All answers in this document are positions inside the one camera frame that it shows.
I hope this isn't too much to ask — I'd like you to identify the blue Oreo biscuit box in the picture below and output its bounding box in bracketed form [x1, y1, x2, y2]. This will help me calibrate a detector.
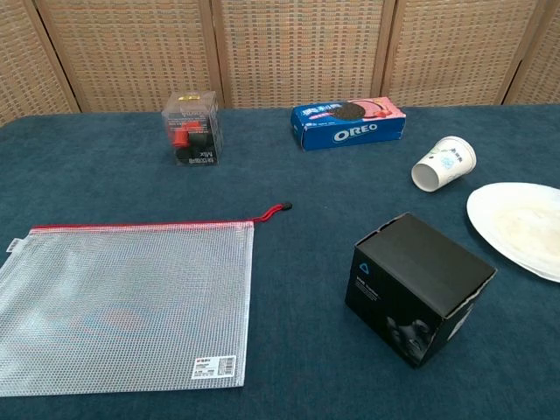
[290, 96, 407, 152]

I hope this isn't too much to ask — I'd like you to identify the clear mesh zipper pouch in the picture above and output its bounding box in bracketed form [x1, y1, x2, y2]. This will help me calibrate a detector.
[0, 220, 256, 398]

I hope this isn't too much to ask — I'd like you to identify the clear plastic box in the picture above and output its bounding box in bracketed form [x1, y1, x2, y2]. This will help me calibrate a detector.
[161, 90, 225, 167]

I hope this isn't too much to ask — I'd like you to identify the woven wooden folding screen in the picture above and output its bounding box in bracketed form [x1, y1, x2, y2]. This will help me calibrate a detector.
[0, 0, 560, 128]

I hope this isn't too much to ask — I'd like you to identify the white paper plate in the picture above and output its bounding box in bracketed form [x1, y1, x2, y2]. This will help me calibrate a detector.
[465, 183, 560, 284]

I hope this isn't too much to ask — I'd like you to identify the white paper cup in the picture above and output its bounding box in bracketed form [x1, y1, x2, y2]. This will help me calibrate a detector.
[410, 136, 478, 193]

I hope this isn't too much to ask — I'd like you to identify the black cardboard box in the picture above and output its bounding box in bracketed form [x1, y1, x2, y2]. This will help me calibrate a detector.
[344, 212, 498, 369]

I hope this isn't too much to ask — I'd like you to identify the blue table cloth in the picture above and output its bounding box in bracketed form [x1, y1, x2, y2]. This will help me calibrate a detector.
[0, 104, 560, 420]

